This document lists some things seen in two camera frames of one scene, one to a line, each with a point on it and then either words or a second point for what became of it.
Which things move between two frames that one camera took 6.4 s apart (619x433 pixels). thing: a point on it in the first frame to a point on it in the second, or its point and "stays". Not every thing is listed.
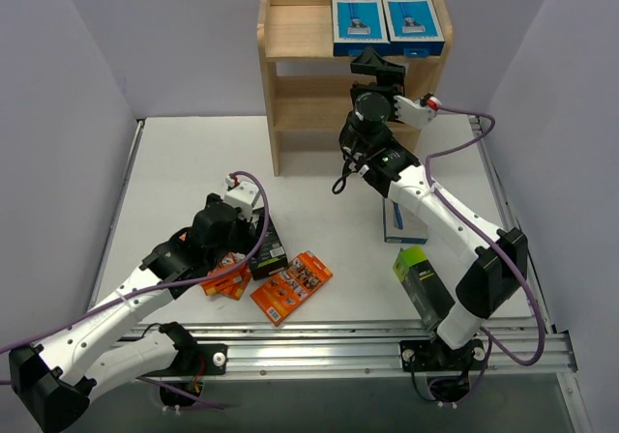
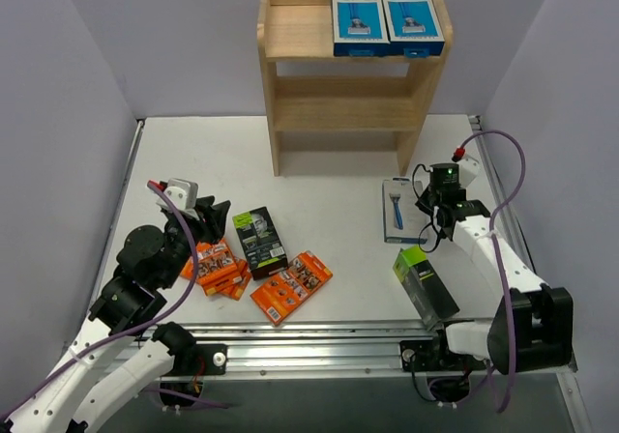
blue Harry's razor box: [412, 27] stays
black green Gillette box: [424, 284] stays
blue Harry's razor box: [358, 22] stays
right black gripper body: [378, 81] to [432, 201]
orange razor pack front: [287, 290] stays
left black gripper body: [254, 230] to [205, 221]
